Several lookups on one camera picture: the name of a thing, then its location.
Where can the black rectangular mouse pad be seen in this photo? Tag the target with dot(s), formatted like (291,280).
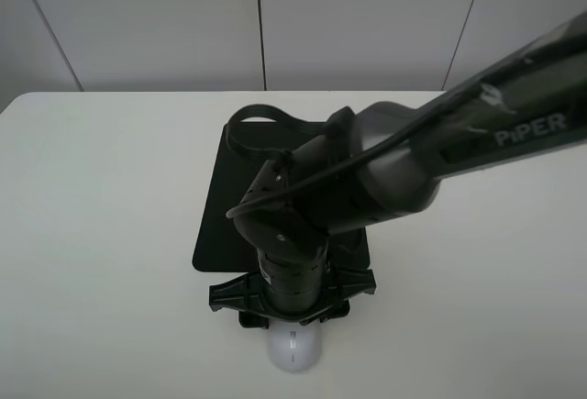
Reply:
(219,247)

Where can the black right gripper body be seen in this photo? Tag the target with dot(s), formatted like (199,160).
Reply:
(249,295)

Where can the white wireless computer mouse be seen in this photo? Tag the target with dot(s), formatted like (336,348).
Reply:
(292,347)

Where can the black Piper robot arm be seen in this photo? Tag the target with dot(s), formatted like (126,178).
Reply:
(321,179)

